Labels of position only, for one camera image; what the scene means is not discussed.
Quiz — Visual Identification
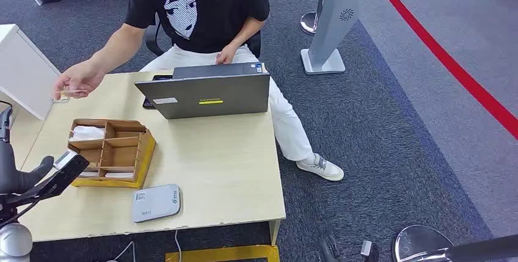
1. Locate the white cabinet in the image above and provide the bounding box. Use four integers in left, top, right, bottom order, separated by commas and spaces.
0, 24, 62, 120

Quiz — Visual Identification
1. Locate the red floor tape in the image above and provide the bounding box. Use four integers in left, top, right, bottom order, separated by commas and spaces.
364, 0, 518, 140

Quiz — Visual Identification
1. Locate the person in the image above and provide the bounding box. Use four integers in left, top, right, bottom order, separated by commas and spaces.
53, 0, 345, 182

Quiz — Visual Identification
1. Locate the person's right hand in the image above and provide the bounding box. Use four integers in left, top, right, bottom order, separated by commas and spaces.
53, 59, 107, 100

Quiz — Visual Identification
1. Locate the chrome stanchion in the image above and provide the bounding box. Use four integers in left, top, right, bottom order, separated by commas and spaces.
299, 0, 329, 37

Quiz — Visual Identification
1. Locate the grey card reader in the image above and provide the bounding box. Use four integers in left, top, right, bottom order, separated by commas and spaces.
130, 184, 182, 224

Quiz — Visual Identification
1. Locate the wooden compartment organizer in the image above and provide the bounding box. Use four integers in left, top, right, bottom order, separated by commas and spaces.
67, 118, 151, 183

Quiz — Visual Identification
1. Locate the yellow floor tape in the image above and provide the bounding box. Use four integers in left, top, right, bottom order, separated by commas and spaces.
165, 245, 280, 262

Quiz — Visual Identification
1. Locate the white reader cable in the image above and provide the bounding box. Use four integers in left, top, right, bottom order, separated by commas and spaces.
173, 230, 183, 262

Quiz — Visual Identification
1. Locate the grey kiosk stand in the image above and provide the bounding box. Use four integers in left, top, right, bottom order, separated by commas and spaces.
300, 0, 360, 76

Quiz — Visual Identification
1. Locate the pale sneaker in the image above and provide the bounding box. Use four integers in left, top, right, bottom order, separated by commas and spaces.
296, 153, 345, 182

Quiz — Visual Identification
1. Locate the grey laptop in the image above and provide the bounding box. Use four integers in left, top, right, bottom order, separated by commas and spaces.
134, 62, 271, 120

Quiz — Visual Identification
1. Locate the white crumpled paper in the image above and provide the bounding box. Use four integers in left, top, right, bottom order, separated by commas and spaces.
68, 125, 106, 142

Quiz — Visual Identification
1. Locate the person's left hand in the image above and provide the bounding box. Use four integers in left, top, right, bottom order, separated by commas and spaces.
215, 43, 239, 65

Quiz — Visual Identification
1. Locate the black smartphone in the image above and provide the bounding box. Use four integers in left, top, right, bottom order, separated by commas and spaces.
142, 75, 174, 110

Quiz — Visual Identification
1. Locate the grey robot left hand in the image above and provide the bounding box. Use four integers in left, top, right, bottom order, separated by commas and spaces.
0, 106, 56, 196

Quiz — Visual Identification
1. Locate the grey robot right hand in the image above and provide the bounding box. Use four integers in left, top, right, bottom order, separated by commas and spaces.
319, 233, 345, 262

